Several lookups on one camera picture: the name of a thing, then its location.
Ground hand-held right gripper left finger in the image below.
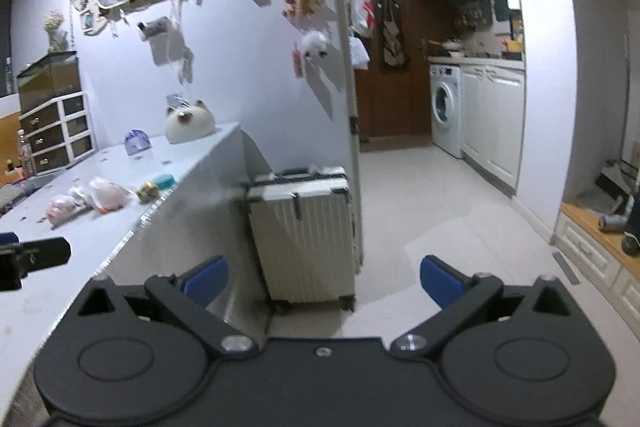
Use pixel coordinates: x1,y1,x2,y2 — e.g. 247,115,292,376
75,255,261,360

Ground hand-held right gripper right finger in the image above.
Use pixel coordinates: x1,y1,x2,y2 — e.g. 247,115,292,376
389,255,583,360

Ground clear wrapper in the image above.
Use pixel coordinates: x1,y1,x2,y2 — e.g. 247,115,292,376
67,185,94,210

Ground clear bottle red label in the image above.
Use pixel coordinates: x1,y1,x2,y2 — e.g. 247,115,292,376
16,129,37,178

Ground white ribbed suitcase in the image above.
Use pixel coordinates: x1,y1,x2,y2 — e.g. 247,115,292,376
244,164,364,313

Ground white table with silver sides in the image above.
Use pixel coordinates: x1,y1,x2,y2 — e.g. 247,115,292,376
0,122,281,427

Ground white drawer unit dark drawers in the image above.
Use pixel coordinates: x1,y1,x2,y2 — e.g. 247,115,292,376
19,91,97,178

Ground blue tissue packet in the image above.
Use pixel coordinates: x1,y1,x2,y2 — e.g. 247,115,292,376
124,129,154,156

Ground low white drawer cabinet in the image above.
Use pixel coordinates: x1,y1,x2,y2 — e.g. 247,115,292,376
551,202,640,324

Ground white cat plush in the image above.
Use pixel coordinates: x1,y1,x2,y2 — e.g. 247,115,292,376
165,99,217,144

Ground white kitchen base cabinet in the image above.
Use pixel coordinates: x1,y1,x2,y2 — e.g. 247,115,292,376
460,61,527,196

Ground white washing machine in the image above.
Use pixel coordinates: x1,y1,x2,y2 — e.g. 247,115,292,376
429,63,464,159

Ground grey can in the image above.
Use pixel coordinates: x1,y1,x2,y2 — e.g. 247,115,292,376
598,214,629,233

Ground dried flower vase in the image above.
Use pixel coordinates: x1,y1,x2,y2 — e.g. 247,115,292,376
44,9,71,54

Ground brown wooden door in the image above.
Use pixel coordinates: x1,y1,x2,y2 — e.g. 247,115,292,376
345,0,434,138

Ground brown hanging apron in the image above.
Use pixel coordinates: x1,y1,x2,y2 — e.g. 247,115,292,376
380,0,409,69

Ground white sheep plush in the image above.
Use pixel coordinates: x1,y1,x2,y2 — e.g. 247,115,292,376
300,31,332,60

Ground hanging plastic bags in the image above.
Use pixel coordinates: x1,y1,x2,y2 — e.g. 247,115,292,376
348,0,375,70

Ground glass tank black frame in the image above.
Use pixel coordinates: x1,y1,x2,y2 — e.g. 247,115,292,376
16,51,83,112

